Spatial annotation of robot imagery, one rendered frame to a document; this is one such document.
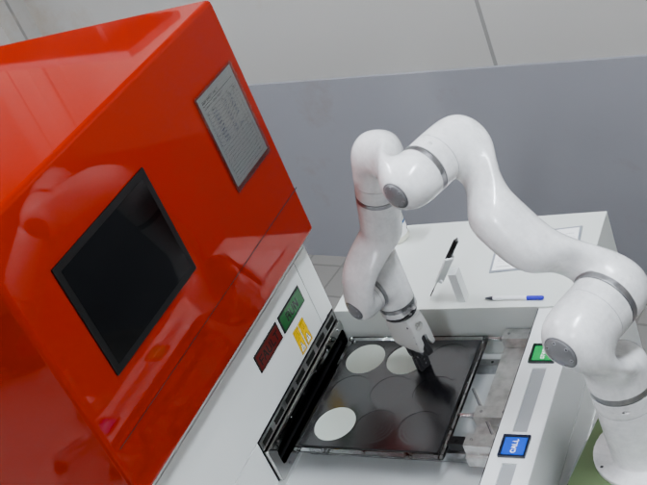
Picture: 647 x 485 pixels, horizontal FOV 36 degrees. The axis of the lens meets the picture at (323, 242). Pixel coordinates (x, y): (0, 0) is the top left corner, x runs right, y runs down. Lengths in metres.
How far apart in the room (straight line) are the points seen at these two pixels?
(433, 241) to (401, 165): 0.89
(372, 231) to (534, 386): 0.47
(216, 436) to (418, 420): 0.44
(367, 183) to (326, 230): 2.56
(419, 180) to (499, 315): 0.69
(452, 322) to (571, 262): 0.66
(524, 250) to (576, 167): 1.92
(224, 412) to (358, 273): 0.41
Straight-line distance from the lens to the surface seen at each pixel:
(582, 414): 2.29
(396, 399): 2.31
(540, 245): 1.78
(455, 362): 2.34
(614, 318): 1.77
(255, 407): 2.25
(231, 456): 2.18
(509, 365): 2.32
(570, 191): 3.75
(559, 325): 1.74
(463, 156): 1.81
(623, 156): 3.59
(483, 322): 2.39
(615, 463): 2.05
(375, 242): 2.06
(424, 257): 2.59
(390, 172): 1.76
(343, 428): 2.30
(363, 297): 2.10
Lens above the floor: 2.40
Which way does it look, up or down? 31 degrees down
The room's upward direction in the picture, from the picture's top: 24 degrees counter-clockwise
